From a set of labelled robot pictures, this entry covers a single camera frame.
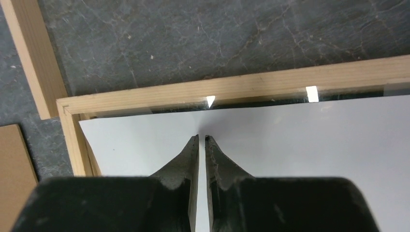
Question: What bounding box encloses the light wooden picture frame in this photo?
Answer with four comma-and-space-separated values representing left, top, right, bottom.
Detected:
57, 55, 410, 176

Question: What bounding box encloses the brown backing board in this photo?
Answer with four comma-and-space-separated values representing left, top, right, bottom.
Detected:
0, 124, 38, 232

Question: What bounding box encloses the wooden clothes rack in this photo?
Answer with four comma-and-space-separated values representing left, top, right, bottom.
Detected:
0, 0, 68, 120

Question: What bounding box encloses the printed photo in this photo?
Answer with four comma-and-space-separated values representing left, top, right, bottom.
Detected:
80, 95, 410, 232

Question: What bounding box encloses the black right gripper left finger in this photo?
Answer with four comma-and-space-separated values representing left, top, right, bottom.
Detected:
12, 136, 199, 232

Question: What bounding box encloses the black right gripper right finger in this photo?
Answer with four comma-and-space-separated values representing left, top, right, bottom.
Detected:
205, 136, 379, 232

